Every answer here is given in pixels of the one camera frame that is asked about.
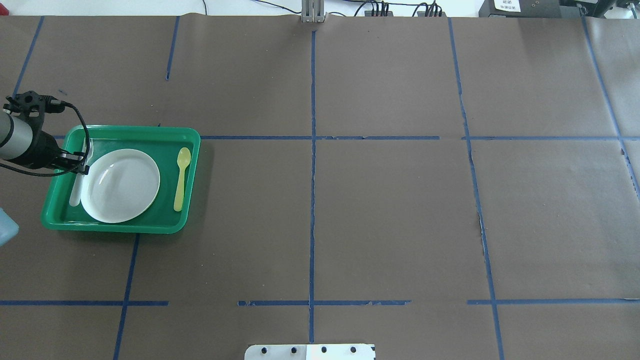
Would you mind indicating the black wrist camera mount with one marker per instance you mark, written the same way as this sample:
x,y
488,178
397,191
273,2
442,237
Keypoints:
x,y
31,107

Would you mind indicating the aluminium profile post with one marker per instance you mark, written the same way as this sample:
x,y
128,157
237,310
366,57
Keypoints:
x,y
313,11

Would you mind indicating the black box with label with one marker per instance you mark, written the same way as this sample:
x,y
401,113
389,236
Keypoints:
x,y
520,9

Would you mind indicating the pale translucent plastic fork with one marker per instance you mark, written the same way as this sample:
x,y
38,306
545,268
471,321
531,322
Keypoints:
x,y
76,191

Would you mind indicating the yellow plastic spoon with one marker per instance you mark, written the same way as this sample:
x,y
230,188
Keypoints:
x,y
183,161

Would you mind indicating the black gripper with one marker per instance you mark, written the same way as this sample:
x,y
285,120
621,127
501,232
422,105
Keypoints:
x,y
42,150

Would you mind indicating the white round plate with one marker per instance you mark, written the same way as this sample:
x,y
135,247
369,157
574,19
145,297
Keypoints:
x,y
120,186

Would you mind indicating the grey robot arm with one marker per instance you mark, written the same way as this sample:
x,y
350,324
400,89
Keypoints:
x,y
16,137

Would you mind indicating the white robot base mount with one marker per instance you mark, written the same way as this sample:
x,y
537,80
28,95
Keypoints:
x,y
323,351

